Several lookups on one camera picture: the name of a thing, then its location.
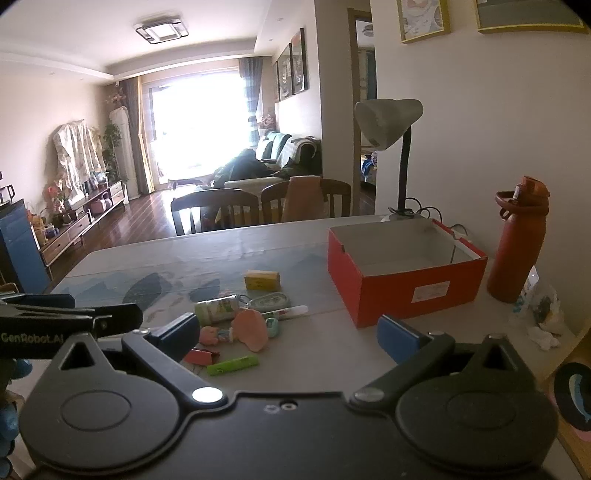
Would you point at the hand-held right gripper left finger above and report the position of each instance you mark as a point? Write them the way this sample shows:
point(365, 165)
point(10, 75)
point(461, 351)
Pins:
point(178, 333)

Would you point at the grey curtain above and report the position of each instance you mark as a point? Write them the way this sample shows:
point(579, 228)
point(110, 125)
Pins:
point(251, 97)
point(134, 134)

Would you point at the orange-red water bottle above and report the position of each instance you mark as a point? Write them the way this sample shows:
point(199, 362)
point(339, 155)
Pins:
point(517, 249)

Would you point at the pink cloth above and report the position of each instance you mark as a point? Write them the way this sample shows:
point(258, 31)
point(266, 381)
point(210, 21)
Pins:
point(302, 198)

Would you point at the square ceiling light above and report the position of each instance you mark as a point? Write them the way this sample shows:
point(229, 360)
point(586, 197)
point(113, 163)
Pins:
point(161, 30)

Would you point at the small pink toy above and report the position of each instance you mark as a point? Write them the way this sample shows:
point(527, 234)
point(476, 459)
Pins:
point(210, 334)

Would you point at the grey desk lamp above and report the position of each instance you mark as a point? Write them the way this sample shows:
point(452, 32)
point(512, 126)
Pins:
point(388, 120)

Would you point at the light sofa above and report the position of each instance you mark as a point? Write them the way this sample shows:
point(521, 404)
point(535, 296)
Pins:
point(295, 147)

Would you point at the pink round object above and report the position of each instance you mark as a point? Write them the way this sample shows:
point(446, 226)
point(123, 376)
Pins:
point(249, 330)

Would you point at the green highlighter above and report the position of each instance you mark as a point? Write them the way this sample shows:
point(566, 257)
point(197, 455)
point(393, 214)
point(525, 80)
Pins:
point(231, 366)

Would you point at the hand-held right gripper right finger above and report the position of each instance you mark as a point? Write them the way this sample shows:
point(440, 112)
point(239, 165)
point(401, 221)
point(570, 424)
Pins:
point(399, 337)

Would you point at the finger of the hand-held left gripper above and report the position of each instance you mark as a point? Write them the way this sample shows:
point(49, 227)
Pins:
point(41, 301)
point(117, 318)

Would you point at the dark round whale mat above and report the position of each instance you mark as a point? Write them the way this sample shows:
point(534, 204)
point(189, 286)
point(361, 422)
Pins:
point(572, 397)

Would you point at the crumpled white tissue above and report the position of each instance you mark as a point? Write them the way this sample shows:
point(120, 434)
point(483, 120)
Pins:
point(544, 337)

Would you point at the wooden tv cabinet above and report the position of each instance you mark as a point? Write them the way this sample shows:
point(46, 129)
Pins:
point(74, 230)

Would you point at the small yellow-framed picture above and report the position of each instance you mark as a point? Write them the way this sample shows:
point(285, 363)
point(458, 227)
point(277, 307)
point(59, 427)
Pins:
point(422, 18)

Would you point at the white covered standing air conditioner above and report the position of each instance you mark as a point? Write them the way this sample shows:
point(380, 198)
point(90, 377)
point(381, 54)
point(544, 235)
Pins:
point(123, 152)

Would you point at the red cardboard box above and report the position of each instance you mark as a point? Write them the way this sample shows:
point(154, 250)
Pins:
point(392, 295)

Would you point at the red binder clip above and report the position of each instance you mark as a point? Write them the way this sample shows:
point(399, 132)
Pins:
point(198, 356)

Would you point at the wide yellow-framed picture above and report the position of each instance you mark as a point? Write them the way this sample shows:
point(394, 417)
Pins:
point(531, 14)

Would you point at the teal pencil sharpener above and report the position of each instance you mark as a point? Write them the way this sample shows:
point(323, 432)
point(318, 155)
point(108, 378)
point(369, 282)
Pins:
point(273, 327)

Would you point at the dark-framed wall picture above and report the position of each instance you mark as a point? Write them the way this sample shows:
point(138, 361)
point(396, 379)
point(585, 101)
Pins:
point(284, 71)
point(298, 62)

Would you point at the white marker pen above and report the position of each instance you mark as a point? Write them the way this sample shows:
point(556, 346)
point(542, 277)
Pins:
point(291, 313)

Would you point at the green potted plant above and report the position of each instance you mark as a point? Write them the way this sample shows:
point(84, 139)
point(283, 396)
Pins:
point(111, 147)

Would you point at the person's left hand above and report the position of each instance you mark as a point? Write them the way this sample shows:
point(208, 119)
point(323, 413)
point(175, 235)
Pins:
point(10, 427)

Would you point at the small bottle with green label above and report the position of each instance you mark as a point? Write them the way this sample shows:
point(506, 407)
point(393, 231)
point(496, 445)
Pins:
point(217, 310)

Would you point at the dark clothes pile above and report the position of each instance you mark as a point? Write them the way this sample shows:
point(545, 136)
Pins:
point(242, 168)

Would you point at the blue cabinet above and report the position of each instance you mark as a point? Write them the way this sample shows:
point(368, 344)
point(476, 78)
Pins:
point(21, 249)

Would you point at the small yellow box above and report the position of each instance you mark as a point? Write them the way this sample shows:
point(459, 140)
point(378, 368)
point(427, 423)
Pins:
point(262, 280)

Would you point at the pale green oval case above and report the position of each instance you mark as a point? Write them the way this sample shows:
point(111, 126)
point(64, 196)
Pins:
point(270, 301)

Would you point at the clear plastic bag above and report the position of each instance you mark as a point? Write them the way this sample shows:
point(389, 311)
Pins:
point(538, 300)

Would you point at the hanging light garments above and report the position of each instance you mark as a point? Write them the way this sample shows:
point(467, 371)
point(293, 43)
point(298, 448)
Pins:
point(76, 152)

